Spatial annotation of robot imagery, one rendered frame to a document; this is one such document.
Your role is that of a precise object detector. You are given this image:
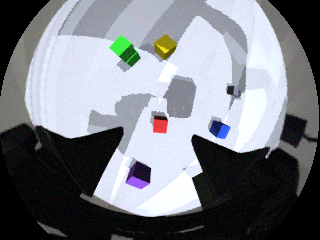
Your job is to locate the green block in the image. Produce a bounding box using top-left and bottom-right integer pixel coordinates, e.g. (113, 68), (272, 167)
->
(127, 52), (140, 67)
(109, 36), (136, 63)

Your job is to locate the purple block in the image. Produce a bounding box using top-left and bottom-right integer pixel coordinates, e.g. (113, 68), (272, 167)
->
(125, 161), (151, 189)

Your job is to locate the yellow block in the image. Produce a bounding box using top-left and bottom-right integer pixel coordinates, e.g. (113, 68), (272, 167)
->
(153, 35), (177, 60)

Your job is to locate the red block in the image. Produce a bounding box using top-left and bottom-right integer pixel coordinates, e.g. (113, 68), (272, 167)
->
(152, 116), (168, 133)

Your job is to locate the small blue block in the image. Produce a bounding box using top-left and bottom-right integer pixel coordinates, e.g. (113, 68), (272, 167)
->
(209, 120), (231, 139)

